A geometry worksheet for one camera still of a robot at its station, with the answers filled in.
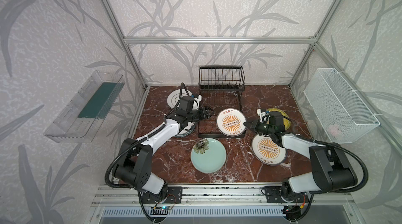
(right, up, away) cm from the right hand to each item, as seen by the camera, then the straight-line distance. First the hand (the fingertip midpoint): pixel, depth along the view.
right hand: (243, 122), depth 88 cm
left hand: (-19, +6, -4) cm, 20 cm away
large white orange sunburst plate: (+13, -16, -2) cm, 21 cm away
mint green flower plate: (-20, -18, -2) cm, 27 cm away
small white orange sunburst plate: (-8, 0, +1) cm, 8 cm away
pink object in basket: (+40, -1, -14) cm, 43 cm away
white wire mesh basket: (+36, +7, -25) cm, 44 cm away
